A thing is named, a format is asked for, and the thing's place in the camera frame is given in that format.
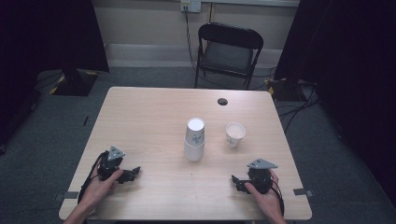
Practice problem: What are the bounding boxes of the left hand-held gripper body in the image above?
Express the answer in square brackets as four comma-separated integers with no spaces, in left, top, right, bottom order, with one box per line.
[96,145,127,182]

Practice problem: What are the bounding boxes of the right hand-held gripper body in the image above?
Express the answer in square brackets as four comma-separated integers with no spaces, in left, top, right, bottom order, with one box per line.
[246,158,278,195]

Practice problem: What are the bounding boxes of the plain white paper cup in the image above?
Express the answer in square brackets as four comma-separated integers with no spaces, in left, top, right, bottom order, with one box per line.
[183,137,206,162]

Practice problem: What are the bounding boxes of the upturned white paper cup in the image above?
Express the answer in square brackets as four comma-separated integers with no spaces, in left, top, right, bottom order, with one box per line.
[185,117,206,147]

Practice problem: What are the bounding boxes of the person's right hand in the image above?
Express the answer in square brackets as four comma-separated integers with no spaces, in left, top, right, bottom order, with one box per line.
[244,168,282,217]

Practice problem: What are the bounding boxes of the person's left hand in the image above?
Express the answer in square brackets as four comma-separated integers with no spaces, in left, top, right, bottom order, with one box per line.
[78,168,124,210]

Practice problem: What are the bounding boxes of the white paper cup, leaf print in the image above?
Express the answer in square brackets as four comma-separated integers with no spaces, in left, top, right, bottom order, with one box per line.
[224,121,248,148]

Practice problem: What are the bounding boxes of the grey tape strip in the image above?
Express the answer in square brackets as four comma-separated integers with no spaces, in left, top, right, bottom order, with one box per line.
[292,188,315,199]
[52,190,80,202]

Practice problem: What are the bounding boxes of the black stand base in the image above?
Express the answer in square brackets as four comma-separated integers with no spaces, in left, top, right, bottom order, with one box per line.
[49,68,100,97]
[265,77,308,103]

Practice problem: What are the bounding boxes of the black folding chair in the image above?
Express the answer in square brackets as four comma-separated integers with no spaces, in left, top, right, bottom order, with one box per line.
[193,21,265,91]

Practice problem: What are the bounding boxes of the dark curtain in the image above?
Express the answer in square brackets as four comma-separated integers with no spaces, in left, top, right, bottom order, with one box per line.
[273,0,396,207]

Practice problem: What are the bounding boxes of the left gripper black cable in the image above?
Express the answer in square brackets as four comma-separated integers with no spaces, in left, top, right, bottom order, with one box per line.
[77,151,108,204]

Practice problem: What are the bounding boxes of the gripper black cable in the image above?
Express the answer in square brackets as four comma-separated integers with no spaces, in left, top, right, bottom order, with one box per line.
[271,180,286,217]
[77,151,108,204]

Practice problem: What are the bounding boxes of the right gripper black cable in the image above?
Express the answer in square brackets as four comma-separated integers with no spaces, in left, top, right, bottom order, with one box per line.
[271,180,286,217]

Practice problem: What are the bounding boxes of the black floor cables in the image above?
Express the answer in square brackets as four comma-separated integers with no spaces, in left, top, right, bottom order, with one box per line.
[276,81,322,133]

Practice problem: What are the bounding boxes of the black striped power cable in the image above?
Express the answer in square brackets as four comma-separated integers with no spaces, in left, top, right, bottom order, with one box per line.
[184,8,200,72]

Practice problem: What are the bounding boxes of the white wall socket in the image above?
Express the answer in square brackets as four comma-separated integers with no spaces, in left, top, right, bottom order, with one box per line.
[179,0,203,14]

